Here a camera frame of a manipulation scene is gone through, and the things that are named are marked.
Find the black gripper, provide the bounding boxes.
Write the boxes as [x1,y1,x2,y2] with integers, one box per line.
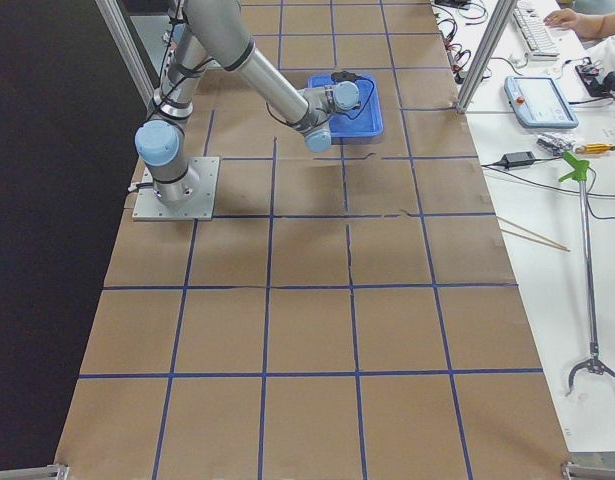
[330,70,359,83]

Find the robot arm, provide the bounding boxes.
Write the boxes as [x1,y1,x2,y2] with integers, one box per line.
[135,1,360,206]

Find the blue plastic tray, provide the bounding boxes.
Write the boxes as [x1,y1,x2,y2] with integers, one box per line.
[307,73,383,144]

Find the person hand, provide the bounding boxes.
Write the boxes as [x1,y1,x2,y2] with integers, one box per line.
[543,8,579,29]

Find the black power adapter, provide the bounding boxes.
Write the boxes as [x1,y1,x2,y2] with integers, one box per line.
[501,151,536,169]

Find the teach pendant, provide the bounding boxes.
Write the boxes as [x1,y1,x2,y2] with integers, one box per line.
[503,76,579,130]

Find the white keyboard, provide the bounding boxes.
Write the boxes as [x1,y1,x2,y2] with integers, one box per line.
[512,1,560,61]

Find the brown paper table cover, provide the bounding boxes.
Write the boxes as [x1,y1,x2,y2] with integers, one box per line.
[56,1,568,479]

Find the wooden chopsticks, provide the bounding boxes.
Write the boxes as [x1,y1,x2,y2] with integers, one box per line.
[496,216,570,252]

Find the green reach grabber tool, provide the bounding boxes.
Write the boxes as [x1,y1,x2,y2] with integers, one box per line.
[559,151,615,404]

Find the aluminium frame post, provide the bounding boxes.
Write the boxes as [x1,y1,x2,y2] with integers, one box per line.
[455,0,516,114]

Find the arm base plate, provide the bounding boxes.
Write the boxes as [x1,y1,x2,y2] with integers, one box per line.
[132,157,220,221]

